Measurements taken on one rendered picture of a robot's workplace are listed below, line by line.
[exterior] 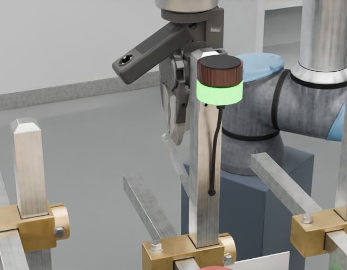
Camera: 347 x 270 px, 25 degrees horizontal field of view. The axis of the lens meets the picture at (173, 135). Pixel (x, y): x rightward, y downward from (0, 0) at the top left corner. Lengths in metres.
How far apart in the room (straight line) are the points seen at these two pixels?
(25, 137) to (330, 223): 0.51
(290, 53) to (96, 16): 1.06
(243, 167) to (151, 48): 0.89
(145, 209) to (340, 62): 0.70
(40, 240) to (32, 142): 0.15
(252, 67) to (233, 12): 2.05
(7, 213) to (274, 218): 1.01
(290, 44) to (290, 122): 2.50
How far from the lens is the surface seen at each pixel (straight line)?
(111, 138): 3.51
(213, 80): 0.99
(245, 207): 1.93
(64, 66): 3.88
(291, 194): 1.35
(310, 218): 1.24
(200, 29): 1.12
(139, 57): 1.09
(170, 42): 1.09
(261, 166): 1.44
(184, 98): 1.11
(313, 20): 1.76
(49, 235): 1.08
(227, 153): 1.94
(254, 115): 1.88
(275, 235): 2.00
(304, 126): 1.85
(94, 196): 3.06
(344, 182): 1.25
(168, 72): 1.12
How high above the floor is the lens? 1.52
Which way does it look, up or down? 25 degrees down
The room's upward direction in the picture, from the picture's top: straight up
